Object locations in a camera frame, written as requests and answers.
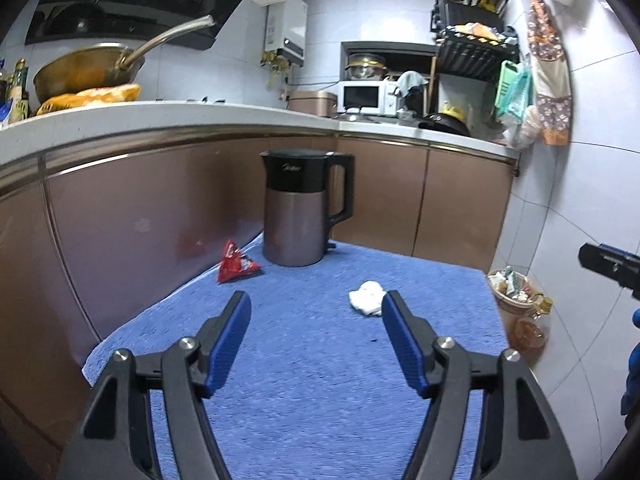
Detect black steel electric kettle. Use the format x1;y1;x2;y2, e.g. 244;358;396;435
260;148;355;266

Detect white tissue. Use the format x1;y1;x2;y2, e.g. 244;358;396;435
348;281;386;316

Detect cream full trash bucket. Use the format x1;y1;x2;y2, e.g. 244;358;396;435
487;266;538;348

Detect yellow snack bag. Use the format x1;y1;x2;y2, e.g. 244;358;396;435
37;84;142;116

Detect blue gloved right hand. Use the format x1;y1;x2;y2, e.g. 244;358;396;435
619;306;640;430

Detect blue towel cloth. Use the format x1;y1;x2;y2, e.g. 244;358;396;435
82;243;506;479

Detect floral hanging cloth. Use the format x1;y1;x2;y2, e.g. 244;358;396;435
527;0;573;146

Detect black frying pan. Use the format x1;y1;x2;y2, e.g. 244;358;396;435
418;113;471;136

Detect brass wok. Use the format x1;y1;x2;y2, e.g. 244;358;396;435
34;15;216;104

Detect red snack wrapper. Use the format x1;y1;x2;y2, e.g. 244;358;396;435
217;240;262;284

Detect white water heater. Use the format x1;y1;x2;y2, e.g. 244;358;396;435
264;0;308;67

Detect brown kitchen cabinets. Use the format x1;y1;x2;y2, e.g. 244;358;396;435
1;127;516;460

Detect cooking oil bottle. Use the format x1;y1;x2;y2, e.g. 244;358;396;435
511;292;553;363

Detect black dish rack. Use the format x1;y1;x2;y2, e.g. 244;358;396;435
431;0;521;81

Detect white microwave oven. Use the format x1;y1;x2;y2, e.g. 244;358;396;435
337;80;399;117

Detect glass lidded pot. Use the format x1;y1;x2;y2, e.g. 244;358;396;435
345;53;387;80

